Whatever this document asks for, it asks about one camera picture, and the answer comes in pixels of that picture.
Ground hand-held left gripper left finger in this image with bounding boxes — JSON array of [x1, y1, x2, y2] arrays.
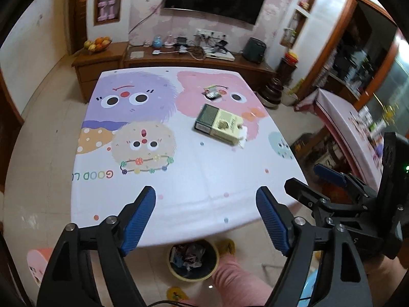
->
[[37, 185, 156, 307]]

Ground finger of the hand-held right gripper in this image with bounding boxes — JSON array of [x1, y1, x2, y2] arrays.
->
[[314, 164, 378, 202], [284, 178, 339, 227]]

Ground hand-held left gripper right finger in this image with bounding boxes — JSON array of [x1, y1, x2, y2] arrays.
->
[[256, 186, 373, 307]]

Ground yellow bin with black liner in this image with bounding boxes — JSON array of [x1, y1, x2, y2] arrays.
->
[[167, 239, 221, 283]]

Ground person's right forearm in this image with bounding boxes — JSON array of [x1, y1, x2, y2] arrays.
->
[[362, 256, 409, 307]]

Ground yellow slipper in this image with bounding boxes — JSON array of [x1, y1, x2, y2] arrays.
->
[[167, 287, 190, 302], [217, 238, 236, 256]]

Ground pink printed table cover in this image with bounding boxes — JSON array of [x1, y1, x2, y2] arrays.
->
[[296, 88, 384, 192]]

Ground cartoon printed tablecloth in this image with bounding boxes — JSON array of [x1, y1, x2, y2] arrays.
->
[[70, 67, 309, 250]]

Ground person's pink pants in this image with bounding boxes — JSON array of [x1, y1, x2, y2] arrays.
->
[[184, 255, 277, 307]]

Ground white plastic bucket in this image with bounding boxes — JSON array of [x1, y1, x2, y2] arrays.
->
[[281, 86, 298, 107]]

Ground brown ceramic jar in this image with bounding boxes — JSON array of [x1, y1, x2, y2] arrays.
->
[[259, 77, 282, 108]]

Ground yellow green cardboard box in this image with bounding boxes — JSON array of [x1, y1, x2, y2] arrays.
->
[[192, 103, 249, 150]]

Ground pink plastic stool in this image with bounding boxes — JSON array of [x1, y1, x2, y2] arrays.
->
[[26, 247, 54, 289]]

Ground tall dark vase stand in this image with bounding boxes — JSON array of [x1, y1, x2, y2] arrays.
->
[[281, 52, 299, 87]]

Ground wooden display cabinet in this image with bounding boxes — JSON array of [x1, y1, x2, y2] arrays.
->
[[302, 0, 409, 109]]

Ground small green packet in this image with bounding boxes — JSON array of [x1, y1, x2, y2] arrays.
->
[[203, 85, 229, 101]]

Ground dark green air fryer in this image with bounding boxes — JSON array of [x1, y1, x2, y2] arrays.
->
[[242, 37, 266, 63]]

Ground wooden television cabinet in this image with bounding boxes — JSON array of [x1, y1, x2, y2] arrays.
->
[[72, 41, 275, 103]]

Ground white set-top box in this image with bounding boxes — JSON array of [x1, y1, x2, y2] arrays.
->
[[205, 51, 236, 62]]

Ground fruit bowl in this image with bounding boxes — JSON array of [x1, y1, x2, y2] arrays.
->
[[84, 37, 113, 53]]

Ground white power strip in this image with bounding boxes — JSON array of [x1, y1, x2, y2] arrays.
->
[[196, 29, 224, 38]]

